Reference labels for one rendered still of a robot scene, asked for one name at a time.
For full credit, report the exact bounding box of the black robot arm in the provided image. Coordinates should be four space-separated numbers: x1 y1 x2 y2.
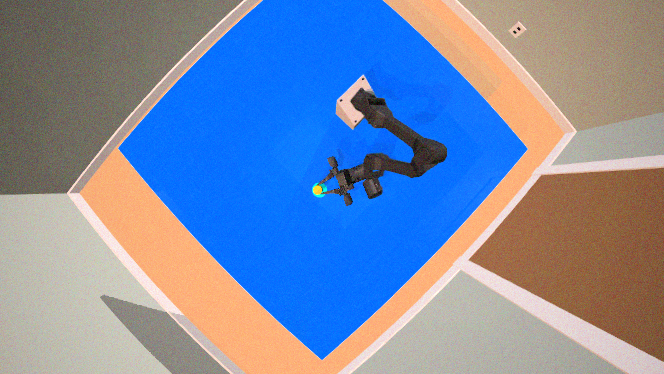
335 88 447 199

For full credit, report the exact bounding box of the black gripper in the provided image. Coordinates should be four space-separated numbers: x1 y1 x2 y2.
317 156 361 207

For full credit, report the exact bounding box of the cyan circle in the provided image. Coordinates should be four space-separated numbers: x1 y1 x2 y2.
312 183 327 198

